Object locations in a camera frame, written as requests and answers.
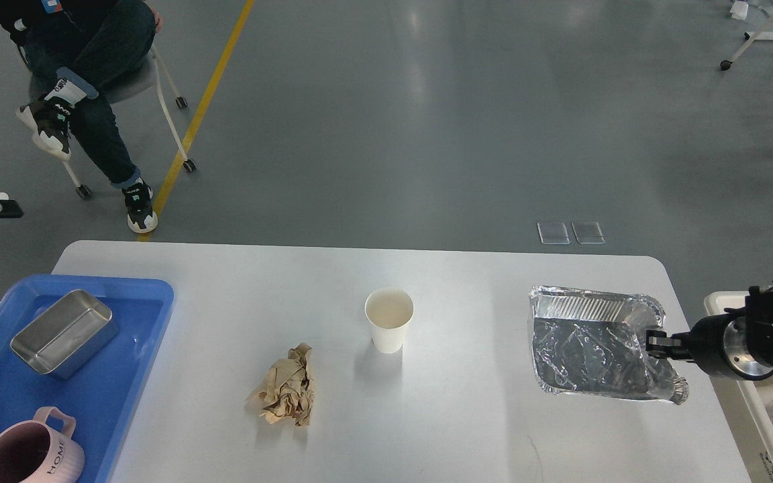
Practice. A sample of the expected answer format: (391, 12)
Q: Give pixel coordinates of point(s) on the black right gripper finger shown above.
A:
(671, 353)
(660, 340)

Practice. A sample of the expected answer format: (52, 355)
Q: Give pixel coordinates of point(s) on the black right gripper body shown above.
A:
(717, 345)

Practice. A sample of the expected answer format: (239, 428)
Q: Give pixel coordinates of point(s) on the aluminium foil tray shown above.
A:
(595, 343)

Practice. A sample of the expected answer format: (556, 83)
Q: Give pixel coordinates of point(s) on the stainless steel rectangular tray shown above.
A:
(64, 337)

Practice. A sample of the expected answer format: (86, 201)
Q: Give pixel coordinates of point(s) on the pink ribbed mug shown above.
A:
(41, 449)

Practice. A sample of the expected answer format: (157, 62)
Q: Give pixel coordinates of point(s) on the white paper cup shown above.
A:
(389, 311)

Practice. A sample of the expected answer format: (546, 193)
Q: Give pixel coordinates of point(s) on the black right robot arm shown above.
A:
(757, 313)

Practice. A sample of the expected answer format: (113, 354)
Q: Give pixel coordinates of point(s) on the white plastic bin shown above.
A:
(748, 407)

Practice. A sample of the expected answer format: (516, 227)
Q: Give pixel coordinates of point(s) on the clear floor plate right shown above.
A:
(588, 232)

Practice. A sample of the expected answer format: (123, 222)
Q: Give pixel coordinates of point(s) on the clear floor plate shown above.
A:
(553, 233)
(588, 232)

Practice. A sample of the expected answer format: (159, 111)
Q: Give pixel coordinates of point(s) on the blue plastic tray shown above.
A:
(104, 393)

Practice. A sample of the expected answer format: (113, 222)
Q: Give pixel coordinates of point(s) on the clear floor plate left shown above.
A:
(553, 233)

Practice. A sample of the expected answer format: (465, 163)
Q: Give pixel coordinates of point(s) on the seated person in jeans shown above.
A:
(75, 50)

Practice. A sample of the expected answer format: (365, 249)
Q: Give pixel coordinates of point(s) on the grey wheeled chair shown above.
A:
(146, 76)

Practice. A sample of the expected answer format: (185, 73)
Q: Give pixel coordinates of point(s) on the crumpled brown paper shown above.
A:
(286, 392)

